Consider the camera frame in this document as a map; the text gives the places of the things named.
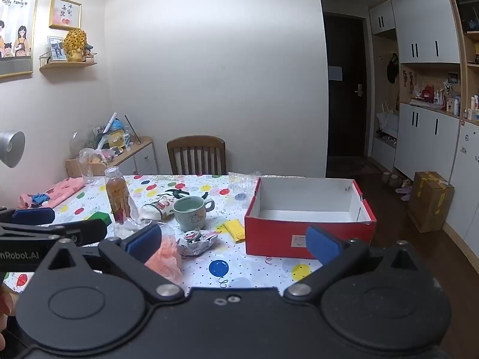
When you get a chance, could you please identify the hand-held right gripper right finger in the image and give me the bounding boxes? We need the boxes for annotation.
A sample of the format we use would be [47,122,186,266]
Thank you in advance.
[284,225,435,302]

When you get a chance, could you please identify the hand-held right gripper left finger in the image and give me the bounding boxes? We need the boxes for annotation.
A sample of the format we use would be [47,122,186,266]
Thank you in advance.
[35,222,185,304]

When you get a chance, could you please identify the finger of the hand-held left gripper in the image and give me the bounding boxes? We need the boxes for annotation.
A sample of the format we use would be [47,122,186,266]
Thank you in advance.
[0,207,56,226]
[0,220,109,247]

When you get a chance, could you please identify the green sponge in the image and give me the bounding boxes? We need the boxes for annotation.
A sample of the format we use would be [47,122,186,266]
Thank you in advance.
[88,211,113,227]

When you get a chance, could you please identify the pink mesh bath sponge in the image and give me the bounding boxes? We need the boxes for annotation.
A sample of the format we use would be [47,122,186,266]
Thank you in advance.
[144,232,185,285]

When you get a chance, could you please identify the red cardboard box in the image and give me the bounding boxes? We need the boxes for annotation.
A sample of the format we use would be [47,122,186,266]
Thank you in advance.
[244,176,377,260]

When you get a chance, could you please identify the panda print tissue packet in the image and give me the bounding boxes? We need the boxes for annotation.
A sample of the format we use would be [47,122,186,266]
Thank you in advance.
[176,230,221,257]

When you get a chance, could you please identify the yellow cloth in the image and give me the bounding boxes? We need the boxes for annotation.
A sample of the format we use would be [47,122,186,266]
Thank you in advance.
[216,219,246,243]

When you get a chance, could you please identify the person's left hand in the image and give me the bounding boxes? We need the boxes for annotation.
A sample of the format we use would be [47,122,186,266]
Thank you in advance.
[0,283,15,349]

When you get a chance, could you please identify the printed can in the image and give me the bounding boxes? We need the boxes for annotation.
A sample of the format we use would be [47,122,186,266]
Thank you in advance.
[140,199,176,220]

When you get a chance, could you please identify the clear bottle amber drink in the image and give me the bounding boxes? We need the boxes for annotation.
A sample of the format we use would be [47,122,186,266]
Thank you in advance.
[104,167,131,225]

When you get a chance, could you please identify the pale green mug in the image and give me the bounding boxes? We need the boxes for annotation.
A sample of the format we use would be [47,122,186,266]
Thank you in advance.
[173,196,216,232]

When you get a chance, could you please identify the grey lamp head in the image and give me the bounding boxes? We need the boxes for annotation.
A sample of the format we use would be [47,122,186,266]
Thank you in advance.
[0,131,26,169]

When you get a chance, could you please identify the clear bag of snacks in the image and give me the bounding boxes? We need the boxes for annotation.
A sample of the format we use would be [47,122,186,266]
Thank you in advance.
[78,147,118,166]

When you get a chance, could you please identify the wooden white sideboard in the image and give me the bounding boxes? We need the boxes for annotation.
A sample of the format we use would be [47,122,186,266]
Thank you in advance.
[65,136,160,178]

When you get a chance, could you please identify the door mat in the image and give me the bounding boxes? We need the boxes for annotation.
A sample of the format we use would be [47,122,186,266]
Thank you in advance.
[327,156,382,175]

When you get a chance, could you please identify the balloon print tablecloth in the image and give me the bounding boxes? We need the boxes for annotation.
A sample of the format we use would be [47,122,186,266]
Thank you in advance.
[0,174,326,296]

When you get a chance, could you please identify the yellow container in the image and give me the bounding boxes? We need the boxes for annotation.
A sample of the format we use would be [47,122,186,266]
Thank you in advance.
[103,119,126,148]

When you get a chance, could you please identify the clear plastic bag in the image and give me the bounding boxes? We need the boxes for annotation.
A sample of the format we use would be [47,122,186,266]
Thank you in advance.
[228,171,263,210]

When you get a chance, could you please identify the wooden chair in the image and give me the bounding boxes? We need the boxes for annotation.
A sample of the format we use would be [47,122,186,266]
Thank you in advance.
[166,135,228,176]

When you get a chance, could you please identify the white stick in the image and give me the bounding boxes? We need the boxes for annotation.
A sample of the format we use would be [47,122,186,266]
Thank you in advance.
[98,112,117,146]

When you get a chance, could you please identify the thin dark stick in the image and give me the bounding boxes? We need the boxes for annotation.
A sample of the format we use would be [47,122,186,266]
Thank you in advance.
[125,115,142,144]

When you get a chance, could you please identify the brown cardboard box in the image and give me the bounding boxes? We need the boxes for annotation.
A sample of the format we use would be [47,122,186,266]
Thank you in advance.
[408,171,455,233]

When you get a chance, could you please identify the dark door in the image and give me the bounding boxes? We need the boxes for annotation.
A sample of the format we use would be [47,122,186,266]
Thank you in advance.
[324,13,369,158]

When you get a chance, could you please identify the white shopping bag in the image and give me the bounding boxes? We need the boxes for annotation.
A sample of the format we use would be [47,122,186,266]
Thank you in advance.
[376,102,400,137]

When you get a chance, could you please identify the white lower cabinet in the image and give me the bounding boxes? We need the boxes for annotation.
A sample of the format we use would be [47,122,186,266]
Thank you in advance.
[393,103,461,195]

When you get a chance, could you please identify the gold ornament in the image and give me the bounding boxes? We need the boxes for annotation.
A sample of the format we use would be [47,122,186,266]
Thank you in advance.
[63,28,88,62]

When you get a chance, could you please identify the black hanging bag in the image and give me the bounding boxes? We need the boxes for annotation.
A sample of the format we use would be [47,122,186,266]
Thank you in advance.
[386,53,400,84]

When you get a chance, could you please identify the white upper cabinets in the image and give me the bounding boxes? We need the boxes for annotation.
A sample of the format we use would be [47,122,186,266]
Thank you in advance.
[369,0,461,64]

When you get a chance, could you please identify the dark green strap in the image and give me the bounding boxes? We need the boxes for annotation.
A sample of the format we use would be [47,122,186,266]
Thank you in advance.
[157,189,191,200]

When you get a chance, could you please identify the wooden wall shelf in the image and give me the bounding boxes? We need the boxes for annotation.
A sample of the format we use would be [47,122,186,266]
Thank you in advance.
[39,52,98,71]

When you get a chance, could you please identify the small photo frame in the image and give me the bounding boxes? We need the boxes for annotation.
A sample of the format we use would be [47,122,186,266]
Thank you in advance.
[47,35,68,62]

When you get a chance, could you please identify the family picture frame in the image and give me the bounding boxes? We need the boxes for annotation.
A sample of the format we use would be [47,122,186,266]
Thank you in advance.
[0,0,40,79]

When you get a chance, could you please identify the small gold picture frame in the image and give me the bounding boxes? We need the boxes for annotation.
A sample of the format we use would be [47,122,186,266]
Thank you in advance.
[48,0,82,31]

